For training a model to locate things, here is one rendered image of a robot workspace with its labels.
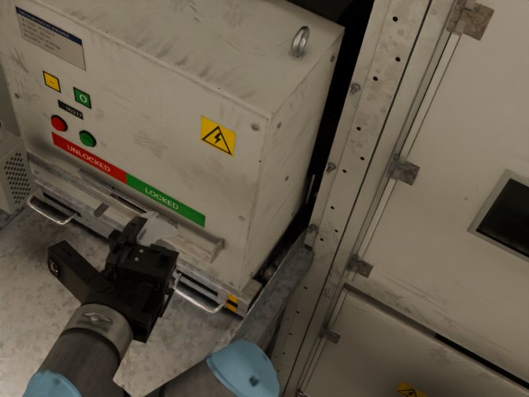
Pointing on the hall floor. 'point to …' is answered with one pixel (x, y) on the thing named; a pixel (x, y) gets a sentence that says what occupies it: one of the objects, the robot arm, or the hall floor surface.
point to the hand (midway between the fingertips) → (148, 218)
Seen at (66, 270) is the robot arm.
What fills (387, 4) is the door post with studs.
